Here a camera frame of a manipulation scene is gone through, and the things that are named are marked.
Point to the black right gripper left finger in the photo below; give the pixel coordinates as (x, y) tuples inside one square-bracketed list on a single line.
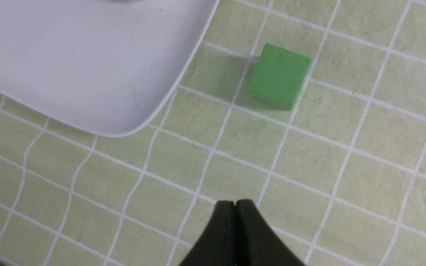
[(215, 246)]

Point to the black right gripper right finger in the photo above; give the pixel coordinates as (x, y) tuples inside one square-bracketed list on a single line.
[(256, 244)]

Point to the white square plate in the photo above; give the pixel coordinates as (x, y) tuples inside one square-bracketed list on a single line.
[(106, 67)]

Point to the green checkered tablecloth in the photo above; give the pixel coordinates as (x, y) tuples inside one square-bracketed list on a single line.
[(341, 177)]

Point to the green foam cube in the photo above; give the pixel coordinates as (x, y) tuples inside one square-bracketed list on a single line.
[(279, 76)]

